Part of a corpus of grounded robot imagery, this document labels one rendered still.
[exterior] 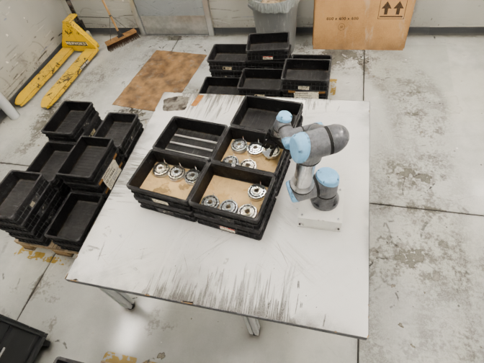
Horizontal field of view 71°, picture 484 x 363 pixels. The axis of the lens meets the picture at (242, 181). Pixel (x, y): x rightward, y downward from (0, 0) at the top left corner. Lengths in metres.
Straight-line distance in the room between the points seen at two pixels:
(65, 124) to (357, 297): 2.75
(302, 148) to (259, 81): 2.10
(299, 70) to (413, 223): 1.61
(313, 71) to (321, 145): 1.97
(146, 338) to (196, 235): 0.93
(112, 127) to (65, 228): 0.99
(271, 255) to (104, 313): 1.43
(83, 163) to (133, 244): 1.10
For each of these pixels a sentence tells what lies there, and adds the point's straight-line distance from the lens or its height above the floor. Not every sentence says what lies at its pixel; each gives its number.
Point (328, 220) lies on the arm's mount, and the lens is 1.84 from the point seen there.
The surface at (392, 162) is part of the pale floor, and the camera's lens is 3.21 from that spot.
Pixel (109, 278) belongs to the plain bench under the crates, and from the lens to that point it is 2.05.
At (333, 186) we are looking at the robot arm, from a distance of 1.72.
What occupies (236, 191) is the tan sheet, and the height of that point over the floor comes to 0.83.
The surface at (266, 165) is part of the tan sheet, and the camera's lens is 2.02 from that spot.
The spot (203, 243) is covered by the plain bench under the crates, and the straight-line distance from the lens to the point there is 1.94.
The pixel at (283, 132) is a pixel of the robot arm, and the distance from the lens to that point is 1.73.
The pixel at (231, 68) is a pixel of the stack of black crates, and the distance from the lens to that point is 3.54.
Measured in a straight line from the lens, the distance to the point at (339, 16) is 4.35.
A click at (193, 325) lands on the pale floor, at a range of 2.54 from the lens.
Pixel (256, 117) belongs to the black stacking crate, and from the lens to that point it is 2.31.
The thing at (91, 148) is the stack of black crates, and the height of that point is 0.49.
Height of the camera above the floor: 2.39
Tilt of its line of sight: 52 degrees down
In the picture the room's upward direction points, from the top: 12 degrees counter-clockwise
